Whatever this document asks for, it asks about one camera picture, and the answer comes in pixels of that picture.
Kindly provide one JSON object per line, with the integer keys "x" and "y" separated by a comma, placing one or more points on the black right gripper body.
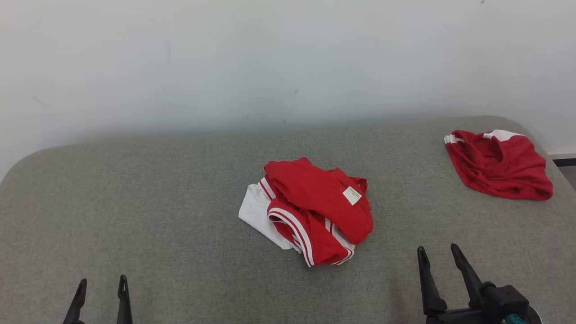
{"x": 459, "y": 317}

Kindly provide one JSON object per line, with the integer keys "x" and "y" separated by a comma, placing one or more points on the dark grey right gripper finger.
{"x": 431, "y": 292}
{"x": 468, "y": 279}

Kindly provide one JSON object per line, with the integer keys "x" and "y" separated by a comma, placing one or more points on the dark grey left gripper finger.
{"x": 77, "y": 306}
{"x": 123, "y": 306}

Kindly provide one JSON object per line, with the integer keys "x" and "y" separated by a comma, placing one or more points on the red shorts with white trim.
{"x": 504, "y": 175}

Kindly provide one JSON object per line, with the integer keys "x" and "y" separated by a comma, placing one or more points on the red jersey with white sleeves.
{"x": 315, "y": 189}

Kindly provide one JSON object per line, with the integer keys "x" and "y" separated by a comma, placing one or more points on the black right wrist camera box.
{"x": 506, "y": 299}

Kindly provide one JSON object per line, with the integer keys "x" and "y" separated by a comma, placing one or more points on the teal right camera connector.
{"x": 515, "y": 320}

